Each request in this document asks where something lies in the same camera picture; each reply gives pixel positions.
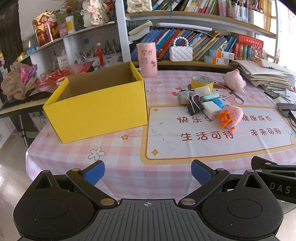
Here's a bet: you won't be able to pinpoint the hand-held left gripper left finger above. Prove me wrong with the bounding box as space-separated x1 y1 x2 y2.
30 160 118 208

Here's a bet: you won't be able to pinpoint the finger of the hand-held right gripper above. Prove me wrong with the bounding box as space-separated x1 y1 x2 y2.
251 156 296 171

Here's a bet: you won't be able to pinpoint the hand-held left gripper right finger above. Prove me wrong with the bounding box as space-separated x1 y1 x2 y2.
179 160 266 208

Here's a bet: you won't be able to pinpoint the orange hair clip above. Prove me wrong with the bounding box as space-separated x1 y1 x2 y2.
218 117 234 129
215 110 231 120

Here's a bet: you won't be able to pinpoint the yellow cardboard box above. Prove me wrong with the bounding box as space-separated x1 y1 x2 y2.
42 61 148 143

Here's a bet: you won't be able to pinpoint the pink fluffy pouch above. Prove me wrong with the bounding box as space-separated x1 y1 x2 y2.
217 105 244 130

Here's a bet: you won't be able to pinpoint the white eraser block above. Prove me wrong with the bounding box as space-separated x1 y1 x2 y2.
202 101 221 119

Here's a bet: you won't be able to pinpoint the black binder clip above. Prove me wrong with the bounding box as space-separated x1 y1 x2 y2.
193 100 205 112
187 97 197 115

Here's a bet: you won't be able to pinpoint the blue squishy toy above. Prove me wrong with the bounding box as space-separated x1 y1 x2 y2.
211 98 225 109

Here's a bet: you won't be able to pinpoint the grey green toy gadget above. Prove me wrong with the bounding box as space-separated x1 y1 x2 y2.
177 90 200 105

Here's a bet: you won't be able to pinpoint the cream white foam block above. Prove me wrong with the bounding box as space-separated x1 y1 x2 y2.
194 85 211 96

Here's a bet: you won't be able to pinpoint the yellow tape roll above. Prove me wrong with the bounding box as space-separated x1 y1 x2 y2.
191 75 214 90

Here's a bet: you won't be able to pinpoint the pale pink pig plush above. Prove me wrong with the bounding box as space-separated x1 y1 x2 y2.
223 69 246 93

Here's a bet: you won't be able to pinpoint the black smartphone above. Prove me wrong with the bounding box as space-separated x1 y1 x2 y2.
276 102 296 116

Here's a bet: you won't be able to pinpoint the small black flat device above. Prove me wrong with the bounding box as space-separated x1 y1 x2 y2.
264 89 281 99

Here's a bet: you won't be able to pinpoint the loose white papers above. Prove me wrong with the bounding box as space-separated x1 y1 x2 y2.
275 89 296 105

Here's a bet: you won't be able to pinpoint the stack of papers and booklets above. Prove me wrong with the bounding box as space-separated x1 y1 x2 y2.
233 58 296 92

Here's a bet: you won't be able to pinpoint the black electric keyboard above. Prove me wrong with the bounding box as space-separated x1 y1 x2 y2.
0 94 56 118

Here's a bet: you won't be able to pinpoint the red printed paper sheets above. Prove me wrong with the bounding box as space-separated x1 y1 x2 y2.
35 61 95 93

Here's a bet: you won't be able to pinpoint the colourful figurine decoration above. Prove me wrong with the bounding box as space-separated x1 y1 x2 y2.
253 45 270 60

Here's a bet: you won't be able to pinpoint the small white red box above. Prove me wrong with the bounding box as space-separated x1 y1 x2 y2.
57 56 70 69

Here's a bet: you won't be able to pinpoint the grey holders with pencils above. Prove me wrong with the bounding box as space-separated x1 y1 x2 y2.
79 39 123 67

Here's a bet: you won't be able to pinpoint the row of small thick books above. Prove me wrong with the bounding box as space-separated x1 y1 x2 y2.
232 43 255 61

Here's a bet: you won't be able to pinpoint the red tassel ornament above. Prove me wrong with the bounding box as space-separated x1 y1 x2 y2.
97 42 104 66

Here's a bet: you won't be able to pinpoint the pink foil wrapper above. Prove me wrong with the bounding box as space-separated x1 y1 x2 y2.
20 65 38 84

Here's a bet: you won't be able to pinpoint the beige plush cloth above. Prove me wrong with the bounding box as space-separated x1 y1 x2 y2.
1 61 38 100

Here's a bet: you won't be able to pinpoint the pink cylinder container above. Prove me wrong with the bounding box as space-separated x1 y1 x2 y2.
136 42 158 77

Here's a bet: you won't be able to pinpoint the thick red dictionary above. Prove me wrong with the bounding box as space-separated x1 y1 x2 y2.
238 34 264 47

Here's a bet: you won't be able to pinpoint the row of leaning books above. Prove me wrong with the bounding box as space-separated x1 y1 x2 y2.
129 28 238 61

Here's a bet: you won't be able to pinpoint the white wooden bookshelf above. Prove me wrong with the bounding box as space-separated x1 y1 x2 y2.
18 0 278 72

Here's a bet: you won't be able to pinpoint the small pink box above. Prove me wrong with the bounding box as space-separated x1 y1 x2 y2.
57 24 68 37

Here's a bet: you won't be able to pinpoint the long white tube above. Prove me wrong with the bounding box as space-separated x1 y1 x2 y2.
157 22 213 32

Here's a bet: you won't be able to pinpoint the white jar yellow label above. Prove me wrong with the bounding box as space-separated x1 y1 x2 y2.
65 16 76 35

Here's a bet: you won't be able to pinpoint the yellow folders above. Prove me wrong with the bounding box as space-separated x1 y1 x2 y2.
264 0 272 32

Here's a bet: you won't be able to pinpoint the folded white booklets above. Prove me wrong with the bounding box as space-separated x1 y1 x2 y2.
128 20 153 36

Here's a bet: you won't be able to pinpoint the red gold doll decoration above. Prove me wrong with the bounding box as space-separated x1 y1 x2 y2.
32 11 59 48

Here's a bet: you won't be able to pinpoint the white organizer with pens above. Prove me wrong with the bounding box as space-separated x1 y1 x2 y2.
225 0 265 24

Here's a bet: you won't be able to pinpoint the white flower gift bag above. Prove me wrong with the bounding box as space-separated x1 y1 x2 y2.
82 0 109 28

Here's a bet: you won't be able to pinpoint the row of colourful upright books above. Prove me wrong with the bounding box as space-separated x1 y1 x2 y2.
151 0 220 15

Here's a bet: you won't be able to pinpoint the dried flower bunch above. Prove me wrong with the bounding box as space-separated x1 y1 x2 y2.
59 0 81 16

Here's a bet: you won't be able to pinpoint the cream quilted handbag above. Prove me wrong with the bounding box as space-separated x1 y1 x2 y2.
127 0 153 13

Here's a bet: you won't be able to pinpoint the white quilted pearl-handle handbag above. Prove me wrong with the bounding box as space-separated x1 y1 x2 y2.
169 36 193 62

